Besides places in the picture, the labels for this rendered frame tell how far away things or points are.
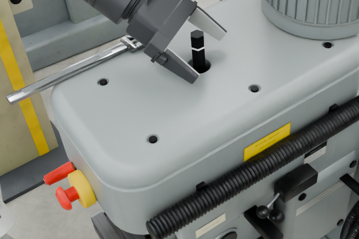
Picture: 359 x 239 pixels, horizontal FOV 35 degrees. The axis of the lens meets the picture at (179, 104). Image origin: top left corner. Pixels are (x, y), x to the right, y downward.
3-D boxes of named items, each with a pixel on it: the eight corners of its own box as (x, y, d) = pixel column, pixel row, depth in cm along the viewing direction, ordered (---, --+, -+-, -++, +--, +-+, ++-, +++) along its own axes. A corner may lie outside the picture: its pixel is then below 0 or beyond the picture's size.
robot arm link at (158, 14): (180, 27, 93) (121, -18, 92) (208, -10, 85) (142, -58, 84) (145, 76, 85) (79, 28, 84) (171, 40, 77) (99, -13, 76)
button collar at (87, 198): (88, 216, 89) (80, 193, 84) (71, 190, 92) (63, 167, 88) (99, 209, 89) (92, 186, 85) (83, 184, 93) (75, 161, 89)
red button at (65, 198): (67, 217, 87) (61, 202, 85) (56, 200, 90) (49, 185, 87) (86, 207, 89) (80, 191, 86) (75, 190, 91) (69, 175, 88)
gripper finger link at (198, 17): (227, 31, 87) (195, 7, 87) (217, 43, 90) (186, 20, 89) (231, 25, 88) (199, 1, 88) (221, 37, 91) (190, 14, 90)
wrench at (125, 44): (13, 110, 84) (12, 106, 83) (4, 95, 86) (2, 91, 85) (154, 43, 92) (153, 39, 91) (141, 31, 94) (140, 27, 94)
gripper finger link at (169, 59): (192, 83, 84) (157, 58, 83) (202, 72, 81) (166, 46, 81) (187, 90, 83) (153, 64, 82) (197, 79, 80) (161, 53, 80)
